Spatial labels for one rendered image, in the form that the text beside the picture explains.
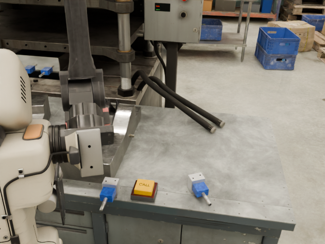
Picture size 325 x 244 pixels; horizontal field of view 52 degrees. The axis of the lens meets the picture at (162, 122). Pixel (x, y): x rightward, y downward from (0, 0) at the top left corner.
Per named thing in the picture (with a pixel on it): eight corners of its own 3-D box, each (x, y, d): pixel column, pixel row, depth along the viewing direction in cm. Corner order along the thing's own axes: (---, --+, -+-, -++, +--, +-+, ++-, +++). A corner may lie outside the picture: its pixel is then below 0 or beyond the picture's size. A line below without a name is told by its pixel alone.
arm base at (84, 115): (57, 136, 70) (114, 131, 72) (55, 102, 73) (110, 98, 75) (62, 149, 77) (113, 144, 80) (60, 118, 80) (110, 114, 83)
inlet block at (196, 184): (216, 209, 109) (217, 196, 106) (202, 212, 107) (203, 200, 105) (199, 184, 120) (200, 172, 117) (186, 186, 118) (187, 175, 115)
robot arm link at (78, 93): (69, 111, 74) (94, 109, 75) (66, 71, 78) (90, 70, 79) (73, 126, 83) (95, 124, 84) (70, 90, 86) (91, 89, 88)
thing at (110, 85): (136, 110, 184) (136, 98, 180) (-74, 89, 200) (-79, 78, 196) (160, 59, 256) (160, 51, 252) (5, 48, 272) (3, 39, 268)
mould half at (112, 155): (111, 185, 118) (109, 154, 111) (42, 176, 121) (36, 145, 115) (141, 117, 161) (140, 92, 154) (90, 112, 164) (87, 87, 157)
